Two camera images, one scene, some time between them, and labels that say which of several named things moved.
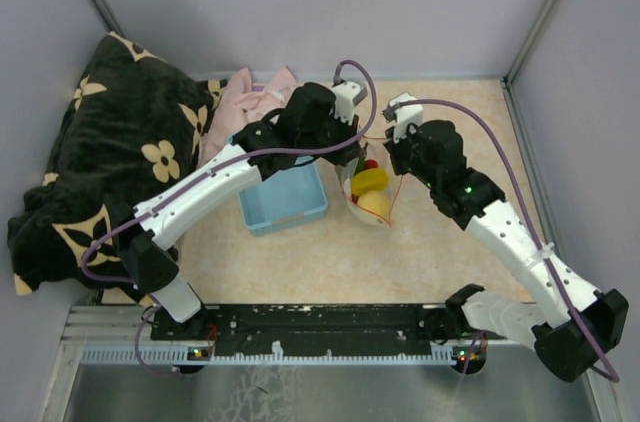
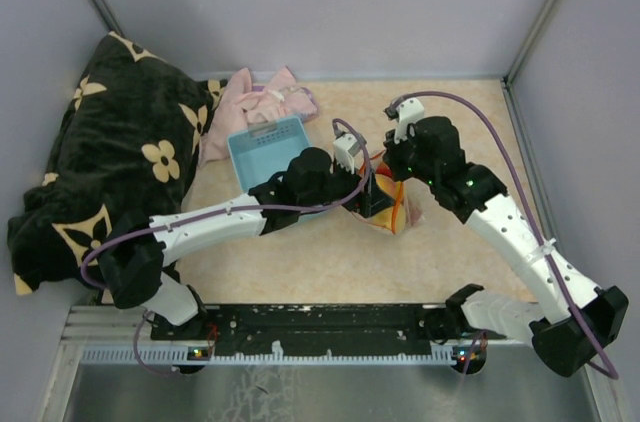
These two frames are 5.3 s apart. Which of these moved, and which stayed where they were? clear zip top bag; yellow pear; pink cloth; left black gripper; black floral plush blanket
Moved: yellow pear; left black gripper; clear zip top bag
Stayed: pink cloth; black floral plush blanket
